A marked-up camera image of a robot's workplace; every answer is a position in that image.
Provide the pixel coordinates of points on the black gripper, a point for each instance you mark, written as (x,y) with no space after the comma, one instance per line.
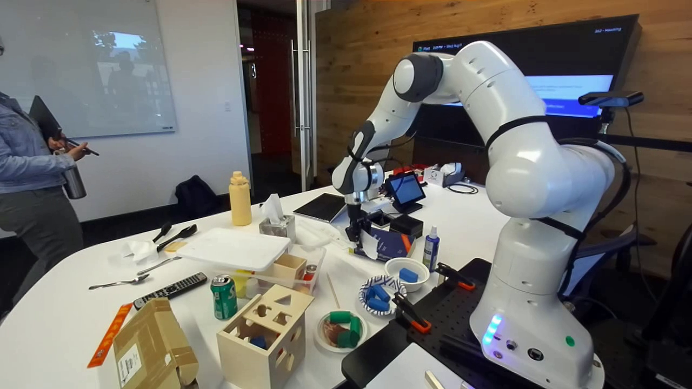
(358,217)

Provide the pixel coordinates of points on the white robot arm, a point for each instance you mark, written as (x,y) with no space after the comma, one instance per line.
(548,194)

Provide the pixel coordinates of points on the blue box book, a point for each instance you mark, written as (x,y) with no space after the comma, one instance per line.
(380,246)

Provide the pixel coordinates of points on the wooden shape sorter box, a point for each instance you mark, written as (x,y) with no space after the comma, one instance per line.
(264,343)

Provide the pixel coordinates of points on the cardboard box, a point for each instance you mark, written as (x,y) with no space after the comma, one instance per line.
(154,353)

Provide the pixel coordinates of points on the black tablet screen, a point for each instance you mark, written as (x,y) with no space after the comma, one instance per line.
(405,192)

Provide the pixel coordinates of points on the white bowl with blue block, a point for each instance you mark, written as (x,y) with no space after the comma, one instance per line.
(409,273)

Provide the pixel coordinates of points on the blue spray bottle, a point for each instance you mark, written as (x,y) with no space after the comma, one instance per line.
(432,250)

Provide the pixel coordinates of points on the blue patterned bowl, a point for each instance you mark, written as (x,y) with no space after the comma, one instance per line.
(376,294)

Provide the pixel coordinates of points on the front black orange clamp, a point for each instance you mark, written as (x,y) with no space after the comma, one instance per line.
(409,316)

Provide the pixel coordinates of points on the black orange clamp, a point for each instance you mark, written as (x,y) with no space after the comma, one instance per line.
(409,316)
(454,278)

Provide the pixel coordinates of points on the rear black orange clamp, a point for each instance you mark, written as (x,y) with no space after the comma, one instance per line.
(454,278)

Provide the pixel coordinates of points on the white plate with green item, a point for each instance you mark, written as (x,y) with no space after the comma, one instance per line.
(340,331)

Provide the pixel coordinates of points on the tan yellow bottle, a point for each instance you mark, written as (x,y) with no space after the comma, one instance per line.
(238,200)

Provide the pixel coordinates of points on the green soda can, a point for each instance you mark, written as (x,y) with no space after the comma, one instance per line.
(223,294)

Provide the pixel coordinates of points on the black backpack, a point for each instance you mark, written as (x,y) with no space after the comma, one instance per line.
(196,196)

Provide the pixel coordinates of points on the black remote control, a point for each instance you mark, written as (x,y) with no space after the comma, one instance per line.
(171,290)

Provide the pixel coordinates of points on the standing person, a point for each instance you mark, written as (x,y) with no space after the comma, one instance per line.
(33,205)

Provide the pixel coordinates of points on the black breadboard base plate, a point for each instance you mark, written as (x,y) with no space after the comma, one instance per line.
(451,340)

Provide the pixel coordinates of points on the wall television screen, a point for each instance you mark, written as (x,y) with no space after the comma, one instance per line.
(561,63)

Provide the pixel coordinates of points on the wall whiteboard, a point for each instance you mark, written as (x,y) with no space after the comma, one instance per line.
(101,66)

